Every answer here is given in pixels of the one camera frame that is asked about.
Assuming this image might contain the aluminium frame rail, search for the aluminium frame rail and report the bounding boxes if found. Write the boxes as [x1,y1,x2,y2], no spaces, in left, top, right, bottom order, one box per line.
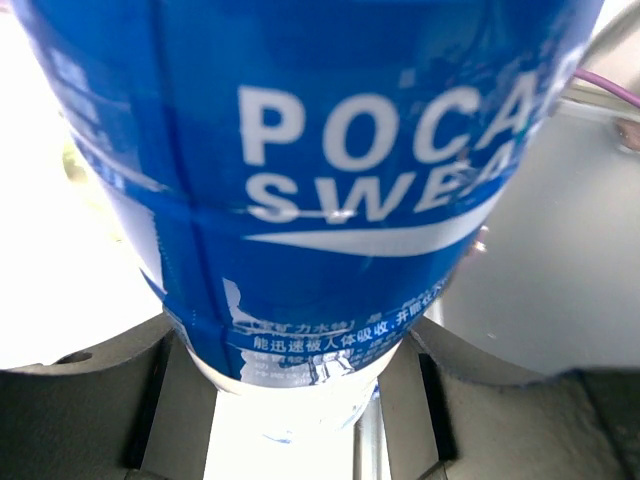
[353,397,391,480]

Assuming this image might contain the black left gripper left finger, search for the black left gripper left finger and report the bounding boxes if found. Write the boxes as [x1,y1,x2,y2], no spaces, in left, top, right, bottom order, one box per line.
[1,314,217,479]

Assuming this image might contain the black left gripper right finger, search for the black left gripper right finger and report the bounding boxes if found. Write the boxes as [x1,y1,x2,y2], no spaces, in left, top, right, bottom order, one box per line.
[379,319,639,479]

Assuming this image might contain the Pocari Sweat bottle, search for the Pocari Sweat bottle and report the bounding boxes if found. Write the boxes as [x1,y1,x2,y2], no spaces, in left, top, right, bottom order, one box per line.
[12,1,602,443]

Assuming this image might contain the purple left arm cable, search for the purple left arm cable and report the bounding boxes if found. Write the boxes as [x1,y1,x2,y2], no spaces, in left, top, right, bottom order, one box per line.
[573,68,640,109]

